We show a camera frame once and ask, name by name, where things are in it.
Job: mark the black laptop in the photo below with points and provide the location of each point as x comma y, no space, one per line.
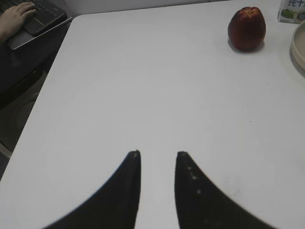
49,15

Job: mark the white milk carton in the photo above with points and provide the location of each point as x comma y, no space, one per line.
291,11

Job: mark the beige plate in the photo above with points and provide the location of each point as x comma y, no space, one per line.
297,49

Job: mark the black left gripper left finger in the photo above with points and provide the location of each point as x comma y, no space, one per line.
114,205

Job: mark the person's hand on laptop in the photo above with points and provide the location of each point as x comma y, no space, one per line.
13,19

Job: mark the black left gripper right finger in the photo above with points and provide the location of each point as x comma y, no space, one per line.
200,204

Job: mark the dark red apple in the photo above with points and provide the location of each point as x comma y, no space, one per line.
247,29

